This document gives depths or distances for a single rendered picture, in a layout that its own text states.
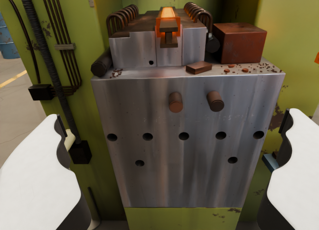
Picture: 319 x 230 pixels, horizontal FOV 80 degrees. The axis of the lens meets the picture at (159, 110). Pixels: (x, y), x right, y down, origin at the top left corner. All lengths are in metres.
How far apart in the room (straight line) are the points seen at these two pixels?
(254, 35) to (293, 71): 0.27
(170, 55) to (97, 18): 0.25
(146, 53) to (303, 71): 0.47
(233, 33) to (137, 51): 0.20
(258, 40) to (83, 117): 0.58
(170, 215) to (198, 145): 0.32
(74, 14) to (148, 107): 0.33
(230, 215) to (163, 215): 0.22
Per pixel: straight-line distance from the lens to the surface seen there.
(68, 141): 0.74
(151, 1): 0.89
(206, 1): 0.91
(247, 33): 0.45
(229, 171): 0.57
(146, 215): 0.73
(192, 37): 0.42
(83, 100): 0.69
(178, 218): 0.74
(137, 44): 0.43
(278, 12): 0.62
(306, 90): 0.75
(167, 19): 0.39
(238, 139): 0.49
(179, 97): 0.37
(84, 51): 0.62
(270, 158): 0.62
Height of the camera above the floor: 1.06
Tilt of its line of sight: 32 degrees down
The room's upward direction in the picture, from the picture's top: 3 degrees counter-clockwise
